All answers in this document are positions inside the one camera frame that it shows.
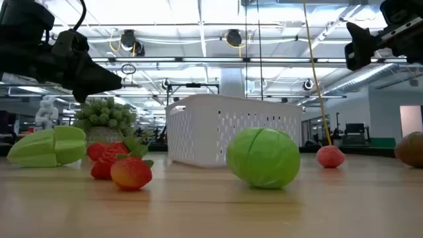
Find black machine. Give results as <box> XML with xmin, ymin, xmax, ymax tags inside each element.
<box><xmin>341</xmin><ymin>122</ymin><xmax>371</xmax><ymax>147</ymax></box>

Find green pad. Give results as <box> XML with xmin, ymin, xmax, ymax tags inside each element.
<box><xmin>369</xmin><ymin>137</ymin><xmax>397</xmax><ymax>149</ymax></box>

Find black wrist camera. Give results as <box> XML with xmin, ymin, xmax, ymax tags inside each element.
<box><xmin>51</xmin><ymin>28</ymin><xmax>90</xmax><ymax>62</ymax></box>
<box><xmin>379</xmin><ymin>0</ymin><xmax>423</xmax><ymax>24</ymax></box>

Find pink toy peach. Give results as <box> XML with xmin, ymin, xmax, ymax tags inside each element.
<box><xmin>316</xmin><ymin>145</ymin><xmax>346</xmax><ymax>169</ymax></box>

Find green toy starfruit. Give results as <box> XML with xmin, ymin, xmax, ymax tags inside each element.
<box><xmin>6</xmin><ymin>125</ymin><xmax>87</xmax><ymax>168</ymax></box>

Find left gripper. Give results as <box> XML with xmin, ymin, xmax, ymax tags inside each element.
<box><xmin>0</xmin><ymin>32</ymin><xmax>124</xmax><ymax>104</ymax></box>

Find large red toy strawberry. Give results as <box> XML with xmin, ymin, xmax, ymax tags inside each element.
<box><xmin>90</xmin><ymin>132</ymin><xmax>150</xmax><ymax>181</ymax></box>

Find white building column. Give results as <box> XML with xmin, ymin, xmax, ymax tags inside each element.
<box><xmin>219</xmin><ymin>67</ymin><xmax>246</xmax><ymax>99</ymax></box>

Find brown toy kiwi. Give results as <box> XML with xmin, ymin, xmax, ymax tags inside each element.
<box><xmin>394</xmin><ymin>131</ymin><xmax>423</xmax><ymax>169</ymax></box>

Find coiled black hanging cable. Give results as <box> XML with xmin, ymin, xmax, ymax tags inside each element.
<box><xmin>120</xmin><ymin>63</ymin><xmax>137</xmax><ymax>75</ymax></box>

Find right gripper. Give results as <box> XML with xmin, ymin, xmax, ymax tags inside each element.
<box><xmin>344</xmin><ymin>16</ymin><xmax>423</xmax><ymax>71</ymax></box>

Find white robot figure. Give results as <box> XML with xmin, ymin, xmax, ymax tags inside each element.
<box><xmin>34</xmin><ymin>95</ymin><xmax>59</xmax><ymax>130</ymax></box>

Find black ceiling cord reel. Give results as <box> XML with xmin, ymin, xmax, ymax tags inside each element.
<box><xmin>120</xmin><ymin>28</ymin><xmax>146</xmax><ymax>57</ymax></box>
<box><xmin>225</xmin><ymin>28</ymin><xmax>244</xmax><ymax>48</ymax></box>

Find green toy cabbage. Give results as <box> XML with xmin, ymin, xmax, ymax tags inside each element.
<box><xmin>225</xmin><ymin>127</ymin><xmax>301</xmax><ymax>190</ymax></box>

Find yellow hanging cable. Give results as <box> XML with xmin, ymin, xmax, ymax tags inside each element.
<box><xmin>302</xmin><ymin>0</ymin><xmax>333</xmax><ymax>147</ymax></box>

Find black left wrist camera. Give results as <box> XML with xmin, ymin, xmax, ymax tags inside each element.
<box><xmin>51</xmin><ymin>28</ymin><xmax>90</xmax><ymax>62</ymax></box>

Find orange-red toy strawberry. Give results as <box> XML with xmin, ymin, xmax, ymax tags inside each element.
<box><xmin>110</xmin><ymin>153</ymin><xmax>155</xmax><ymax>192</ymax></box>

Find green succulent potted plant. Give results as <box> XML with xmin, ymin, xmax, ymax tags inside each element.
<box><xmin>72</xmin><ymin>97</ymin><xmax>138</xmax><ymax>146</ymax></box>

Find white perforated plastic basket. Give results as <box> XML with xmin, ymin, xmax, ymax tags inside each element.
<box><xmin>164</xmin><ymin>93</ymin><xmax>303</xmax><ymax>169</ymax></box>

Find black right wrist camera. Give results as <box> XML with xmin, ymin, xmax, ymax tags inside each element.
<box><xmin>379</xmin><ymin>0</ymin><xmax>423</xmax><ymax>24</ymax></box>

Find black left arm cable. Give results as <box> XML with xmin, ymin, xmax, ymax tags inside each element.
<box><xmin>71</xmin><ymin>0</ymin><xmax>87</xmax><ymax>32</ymax></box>

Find small red toy strawberry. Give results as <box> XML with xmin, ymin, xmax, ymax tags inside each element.
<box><xmin>86</xmin><ymin>141</ymin><xmax>108</xmax><ymax>162</ymax></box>

